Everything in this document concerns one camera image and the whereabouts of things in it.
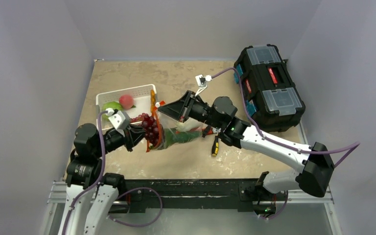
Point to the green cabbage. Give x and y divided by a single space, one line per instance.
113 105

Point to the yellow black screwdriver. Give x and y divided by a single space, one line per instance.
215 146

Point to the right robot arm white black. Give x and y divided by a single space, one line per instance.
278 155

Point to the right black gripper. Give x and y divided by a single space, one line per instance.
188 106

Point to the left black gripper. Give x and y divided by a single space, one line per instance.
132 134

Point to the white perforated plastic basket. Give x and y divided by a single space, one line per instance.
135 101

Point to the clear zip bag orange zipper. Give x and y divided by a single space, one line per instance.
164 121

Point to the black toolbox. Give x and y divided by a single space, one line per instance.
270 95

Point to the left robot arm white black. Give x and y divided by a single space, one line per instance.
90 191

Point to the green cucumber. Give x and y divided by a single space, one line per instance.
171 136

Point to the pink peach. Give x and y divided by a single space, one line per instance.
126 101

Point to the white radish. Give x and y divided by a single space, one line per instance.
189 125

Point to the adjustable wrench red handle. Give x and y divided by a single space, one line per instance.
209 131

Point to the red grape bunch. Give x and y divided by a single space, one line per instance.
153 130

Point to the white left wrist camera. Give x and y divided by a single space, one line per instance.
118 118

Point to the aluminium frame rail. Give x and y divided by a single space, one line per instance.
116 195

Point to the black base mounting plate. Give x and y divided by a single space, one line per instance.
242 195

